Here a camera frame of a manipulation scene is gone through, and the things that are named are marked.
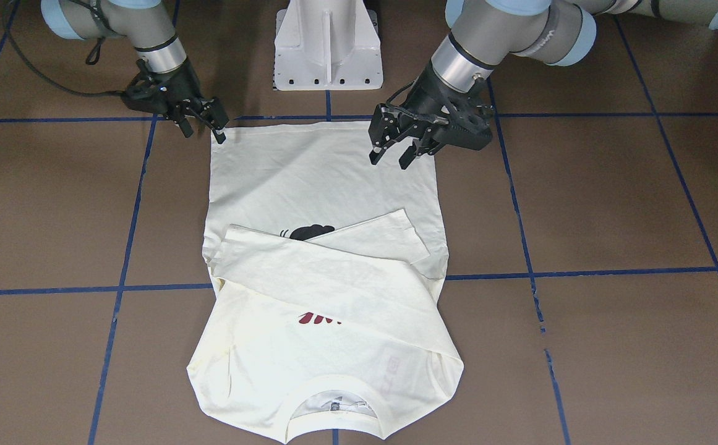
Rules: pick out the white long-sleeve printed shirt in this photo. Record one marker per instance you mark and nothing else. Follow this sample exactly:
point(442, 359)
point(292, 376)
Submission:
point(327, 272)

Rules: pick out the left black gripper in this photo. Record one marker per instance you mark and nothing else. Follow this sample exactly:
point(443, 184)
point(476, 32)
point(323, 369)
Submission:
point(421, 96)

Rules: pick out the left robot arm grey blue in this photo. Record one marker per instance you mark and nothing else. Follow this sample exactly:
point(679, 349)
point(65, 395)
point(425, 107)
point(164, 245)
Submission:
point(557, 33)

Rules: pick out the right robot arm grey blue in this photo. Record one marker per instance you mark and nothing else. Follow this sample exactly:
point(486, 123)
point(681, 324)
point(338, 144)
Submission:
point(146, 24)

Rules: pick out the white central pillar with base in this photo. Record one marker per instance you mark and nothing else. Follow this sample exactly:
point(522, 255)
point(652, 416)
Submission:
point(327, 45)

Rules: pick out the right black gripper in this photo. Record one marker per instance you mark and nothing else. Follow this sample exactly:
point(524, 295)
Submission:
point(182, 82)

